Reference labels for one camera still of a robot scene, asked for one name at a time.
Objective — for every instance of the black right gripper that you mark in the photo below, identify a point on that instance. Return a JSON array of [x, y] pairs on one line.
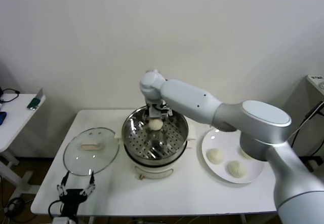
[[153, 105]]

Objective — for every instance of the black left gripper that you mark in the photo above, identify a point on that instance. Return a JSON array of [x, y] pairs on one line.
[[72, 196]]

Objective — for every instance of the white steamed baozi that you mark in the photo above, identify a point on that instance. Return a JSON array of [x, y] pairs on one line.
[[155, 125], [236, 168], [215, 156], [245, 155]]

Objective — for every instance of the round glass pot lid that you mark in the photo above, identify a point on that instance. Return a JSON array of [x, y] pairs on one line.
[[88, 155]]

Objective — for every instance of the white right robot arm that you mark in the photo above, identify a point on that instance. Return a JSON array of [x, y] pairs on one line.
[[227, 112]]

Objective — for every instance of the perforated steel steamer basket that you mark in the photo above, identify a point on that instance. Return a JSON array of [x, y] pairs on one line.
[[131, 132]]

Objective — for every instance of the white electric cooker base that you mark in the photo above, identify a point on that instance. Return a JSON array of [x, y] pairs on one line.
[[152, 170]]

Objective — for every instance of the small blue object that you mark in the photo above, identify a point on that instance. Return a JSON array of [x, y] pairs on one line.
[[2, 118]]

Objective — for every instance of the large white plate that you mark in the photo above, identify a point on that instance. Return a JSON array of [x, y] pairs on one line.
[[253, 170]]

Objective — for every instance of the black power plug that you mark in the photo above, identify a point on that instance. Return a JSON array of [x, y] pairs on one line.
[[314, 107]]

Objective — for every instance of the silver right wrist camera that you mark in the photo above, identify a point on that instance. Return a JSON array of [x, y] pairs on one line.
[[167, 110]]

